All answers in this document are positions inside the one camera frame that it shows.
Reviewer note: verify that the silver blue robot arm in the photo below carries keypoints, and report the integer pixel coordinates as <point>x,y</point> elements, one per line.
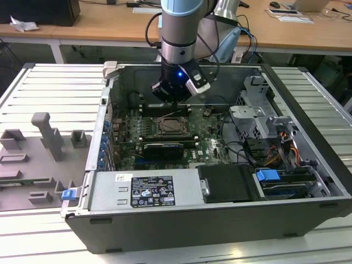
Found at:
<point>178,35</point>

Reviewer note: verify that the round coin battery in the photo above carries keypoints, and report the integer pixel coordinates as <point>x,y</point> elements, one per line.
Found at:
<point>208,112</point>

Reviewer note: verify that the black graphics card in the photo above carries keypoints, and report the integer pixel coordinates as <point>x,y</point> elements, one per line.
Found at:
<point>165,151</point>

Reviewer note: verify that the grey plastic case latch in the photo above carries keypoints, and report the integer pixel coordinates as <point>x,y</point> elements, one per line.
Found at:
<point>110,68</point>

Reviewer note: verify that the green motherboard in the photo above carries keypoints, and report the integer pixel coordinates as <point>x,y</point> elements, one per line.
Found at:
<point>214,143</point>

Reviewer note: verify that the white power adapter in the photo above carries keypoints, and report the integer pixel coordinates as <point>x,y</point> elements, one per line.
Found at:
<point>237,57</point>

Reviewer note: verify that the blue card retention clip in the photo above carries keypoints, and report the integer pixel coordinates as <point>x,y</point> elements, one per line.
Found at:
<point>107,125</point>
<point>104,143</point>
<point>101,164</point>
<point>102,157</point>

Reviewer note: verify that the white flat device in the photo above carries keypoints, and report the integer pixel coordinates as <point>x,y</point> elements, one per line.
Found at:
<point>147,10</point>

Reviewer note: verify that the silver metal drive cage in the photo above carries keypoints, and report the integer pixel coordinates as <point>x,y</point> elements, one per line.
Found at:
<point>248,116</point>

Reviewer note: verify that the wooden desk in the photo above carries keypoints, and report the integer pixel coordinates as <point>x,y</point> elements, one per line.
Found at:
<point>110,30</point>

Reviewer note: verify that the black plastic shroud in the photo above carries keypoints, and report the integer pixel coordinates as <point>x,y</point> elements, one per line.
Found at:
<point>225,184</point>

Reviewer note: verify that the silver power supply unit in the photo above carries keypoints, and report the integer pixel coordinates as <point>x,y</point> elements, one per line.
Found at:
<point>107,189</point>

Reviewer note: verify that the hard disk in blue carrier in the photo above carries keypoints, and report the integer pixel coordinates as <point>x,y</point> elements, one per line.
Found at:
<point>266,175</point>

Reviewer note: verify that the black computer mouse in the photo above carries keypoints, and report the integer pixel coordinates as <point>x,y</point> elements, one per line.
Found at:
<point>275,4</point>

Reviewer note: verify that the white framed tablet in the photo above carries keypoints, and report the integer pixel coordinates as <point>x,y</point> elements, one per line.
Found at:
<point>283,11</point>

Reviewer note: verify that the white paper sheet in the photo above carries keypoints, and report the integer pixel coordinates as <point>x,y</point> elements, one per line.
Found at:
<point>295,19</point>

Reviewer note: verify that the black grey PC case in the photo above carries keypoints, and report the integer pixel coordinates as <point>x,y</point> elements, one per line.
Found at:
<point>192,233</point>

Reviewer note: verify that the blue case latch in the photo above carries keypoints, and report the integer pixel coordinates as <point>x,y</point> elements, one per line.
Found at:
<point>68,194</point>

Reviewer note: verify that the black computer tower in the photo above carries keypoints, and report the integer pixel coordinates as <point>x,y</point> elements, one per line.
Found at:
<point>41,12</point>

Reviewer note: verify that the grey parts rack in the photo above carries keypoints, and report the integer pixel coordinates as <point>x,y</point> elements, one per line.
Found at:
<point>35,165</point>

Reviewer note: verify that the crumpled white paper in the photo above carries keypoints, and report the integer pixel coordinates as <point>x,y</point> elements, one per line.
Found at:
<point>23,26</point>

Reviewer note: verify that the grey laptop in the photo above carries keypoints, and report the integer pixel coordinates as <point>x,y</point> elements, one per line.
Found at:
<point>310,5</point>

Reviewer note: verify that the green RAM stick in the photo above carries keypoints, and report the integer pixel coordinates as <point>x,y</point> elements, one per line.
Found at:
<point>16,182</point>

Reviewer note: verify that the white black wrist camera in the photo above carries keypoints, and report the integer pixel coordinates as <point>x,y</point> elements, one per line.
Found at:
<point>198,82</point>

